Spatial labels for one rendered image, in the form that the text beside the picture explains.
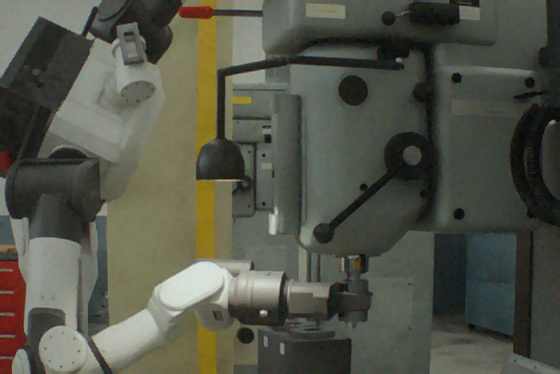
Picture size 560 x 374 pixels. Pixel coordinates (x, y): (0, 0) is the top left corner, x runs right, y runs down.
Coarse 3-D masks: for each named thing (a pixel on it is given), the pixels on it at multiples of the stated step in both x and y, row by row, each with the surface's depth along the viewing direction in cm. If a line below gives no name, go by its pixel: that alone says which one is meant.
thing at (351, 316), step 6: (342, 288) 147; (348, 288) 147; (354, 288) 146; (360, 288) 147; (366, 288) 147; (360, 294) 147; (366, 294) 147; (348, 312) 147; (354, 312) 146; (360, 312) 147; (366, 312) 148; (342, 318) 147; (348, 318) 147; (354, 318) 146; (360, 318) 147; (366, 318) 148
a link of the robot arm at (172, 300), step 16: (192, 272) 150; (208, 272) 149; (160, 288) 149; (176, 288) 148; (192, 288) 148; (208, 288) 147; (160, 304) 147; (176, 304) 146; (192, 304) 146; (160, 320) 147; (176, 320) 147; (176, 336) 150
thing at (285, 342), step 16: (272, 336) 188; (288, 336) 183; (304, 336) 180; (320, 336) 180; (336, 336) 183; (272, 352) 188; (288, 352) 179; (304, 352) 177; (320, 352) 178; (336, 352) 179; (272, 368) 188; (288, 368) 179; (304, 368) 177; (320, 368) 178; (336, 368) 179
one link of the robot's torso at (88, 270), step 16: (16, 224) 193; (16, 240) 193; (96, 240) 197; (80, 256) 194; (96, 256) 195; (80, 272) 194; (96, 272) 195; (80, 288) 194; (80, 304) 194; (80, 320) 195; (32, 352) 189; (32, 368) 188
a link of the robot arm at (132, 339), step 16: (128, 320) 149; (144, 320) 148; (96, 336) 148; (112, 336) 147; (128, 336) 147; (144, 336) 147; (160, 336) 148; (96, 352) 146; (112, 352) 146; (128, 352) 146; (144, 352) 148; (96, 368) 145; (112, 368) 146
